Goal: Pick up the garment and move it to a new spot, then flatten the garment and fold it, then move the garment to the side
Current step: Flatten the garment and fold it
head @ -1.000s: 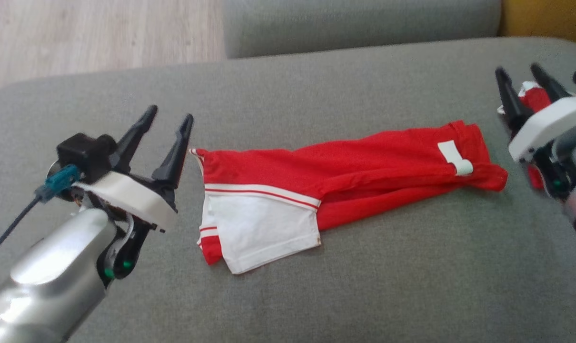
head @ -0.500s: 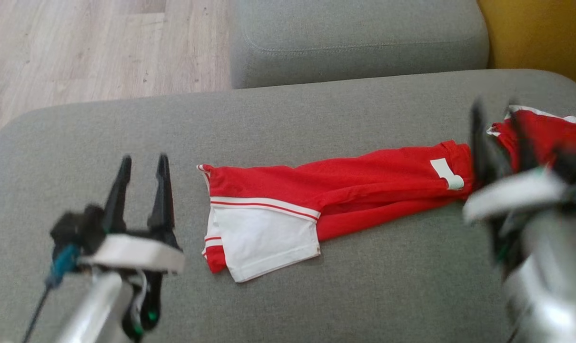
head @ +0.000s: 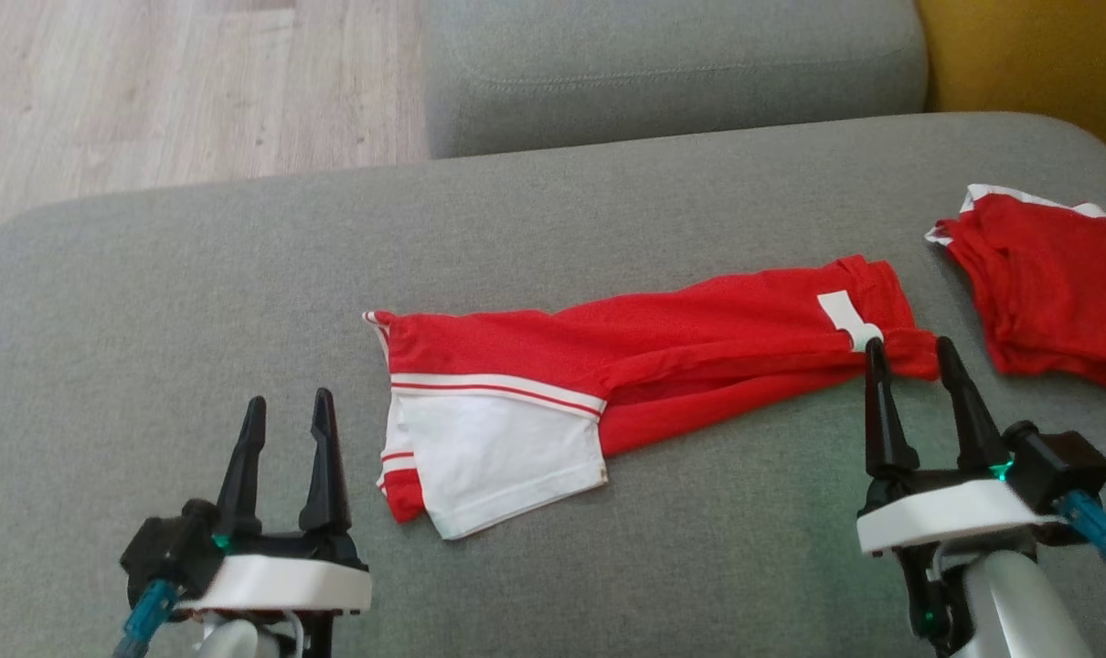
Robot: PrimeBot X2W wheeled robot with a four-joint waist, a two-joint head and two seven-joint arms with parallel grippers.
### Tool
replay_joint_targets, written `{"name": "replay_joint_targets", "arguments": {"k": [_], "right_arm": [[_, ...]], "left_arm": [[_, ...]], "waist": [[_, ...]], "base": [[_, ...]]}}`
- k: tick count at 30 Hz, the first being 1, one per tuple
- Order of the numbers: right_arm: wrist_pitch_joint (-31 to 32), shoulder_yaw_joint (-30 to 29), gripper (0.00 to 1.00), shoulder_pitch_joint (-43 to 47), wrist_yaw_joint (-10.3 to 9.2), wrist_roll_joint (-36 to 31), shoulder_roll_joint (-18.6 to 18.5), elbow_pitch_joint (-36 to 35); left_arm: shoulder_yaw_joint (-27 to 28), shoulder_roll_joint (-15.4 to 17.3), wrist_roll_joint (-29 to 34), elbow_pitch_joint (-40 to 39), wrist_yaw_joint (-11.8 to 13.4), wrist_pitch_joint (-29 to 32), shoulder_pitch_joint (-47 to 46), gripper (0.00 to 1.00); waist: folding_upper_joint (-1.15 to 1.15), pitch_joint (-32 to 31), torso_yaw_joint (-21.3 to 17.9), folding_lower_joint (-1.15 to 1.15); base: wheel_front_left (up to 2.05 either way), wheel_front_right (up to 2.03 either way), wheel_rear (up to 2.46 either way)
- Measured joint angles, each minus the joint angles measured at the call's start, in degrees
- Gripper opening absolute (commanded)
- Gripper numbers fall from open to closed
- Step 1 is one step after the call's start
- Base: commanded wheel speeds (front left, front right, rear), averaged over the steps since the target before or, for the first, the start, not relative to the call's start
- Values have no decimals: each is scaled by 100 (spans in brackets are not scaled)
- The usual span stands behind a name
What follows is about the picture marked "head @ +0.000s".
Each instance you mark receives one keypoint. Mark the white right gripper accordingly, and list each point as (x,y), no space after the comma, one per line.
(946,516)

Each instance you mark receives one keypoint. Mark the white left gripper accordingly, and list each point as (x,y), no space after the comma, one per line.
(279,585)

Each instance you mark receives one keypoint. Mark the red shorts with white stripe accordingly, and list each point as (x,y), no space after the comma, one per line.
(1056,283)

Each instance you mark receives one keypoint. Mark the red number 23 jersey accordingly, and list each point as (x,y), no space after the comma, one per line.
(699,338)

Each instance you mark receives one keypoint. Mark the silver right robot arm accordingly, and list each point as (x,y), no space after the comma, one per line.
(1019,612)

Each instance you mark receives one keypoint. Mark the grey fabric sofa seat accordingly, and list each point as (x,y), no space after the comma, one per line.
(608,567)

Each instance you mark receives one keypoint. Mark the yellow cushion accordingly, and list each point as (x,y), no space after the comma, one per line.
(1037,64)

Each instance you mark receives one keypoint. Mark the grey sofa cushion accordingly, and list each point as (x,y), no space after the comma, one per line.
(672,64)

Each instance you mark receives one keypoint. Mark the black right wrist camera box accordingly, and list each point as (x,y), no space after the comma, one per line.
(1060,466)

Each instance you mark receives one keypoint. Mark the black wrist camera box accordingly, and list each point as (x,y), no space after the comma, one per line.
(1060,466)
(164,548)

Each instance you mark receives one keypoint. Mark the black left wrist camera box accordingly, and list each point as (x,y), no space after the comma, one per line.
(164,548)

